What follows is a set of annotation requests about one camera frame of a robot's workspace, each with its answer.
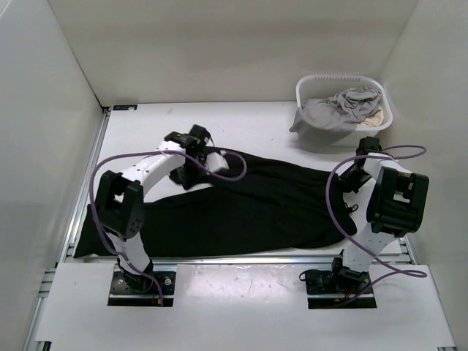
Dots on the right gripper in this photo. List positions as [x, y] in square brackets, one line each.
[345, 181]

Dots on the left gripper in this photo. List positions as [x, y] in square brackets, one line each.
[189, 182]

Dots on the black trousers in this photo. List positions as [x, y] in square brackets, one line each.
[257, 205]

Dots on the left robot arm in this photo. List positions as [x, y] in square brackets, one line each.
[119, 203]

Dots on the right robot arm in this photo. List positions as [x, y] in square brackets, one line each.
[395, 208]

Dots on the beige garment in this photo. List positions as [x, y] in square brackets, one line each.
[376, 119]

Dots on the grey garment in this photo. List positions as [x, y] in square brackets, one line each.
[320, 123]

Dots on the black label sticker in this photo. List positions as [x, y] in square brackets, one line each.
[124, 107]

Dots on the white laundry basket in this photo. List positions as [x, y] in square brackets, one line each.
[324, 86]

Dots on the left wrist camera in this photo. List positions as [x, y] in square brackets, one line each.
[215, 162]

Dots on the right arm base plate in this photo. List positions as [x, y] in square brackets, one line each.
[324, 293]

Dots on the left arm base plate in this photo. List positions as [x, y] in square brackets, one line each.
[123, 294]

